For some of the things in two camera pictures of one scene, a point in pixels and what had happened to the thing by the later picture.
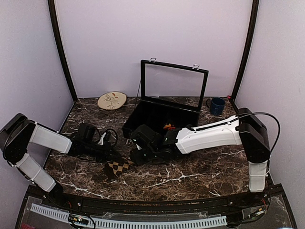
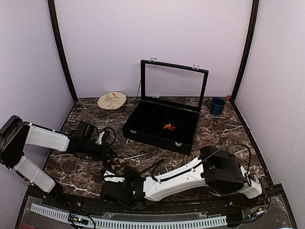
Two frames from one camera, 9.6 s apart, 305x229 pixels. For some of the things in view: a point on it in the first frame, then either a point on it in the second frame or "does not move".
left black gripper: x=106 y=155 does not move
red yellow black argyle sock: x=169 y=127 does not move
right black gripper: x=137 y=159 to x=133 y=178
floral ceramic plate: x=112 y=100 does not move
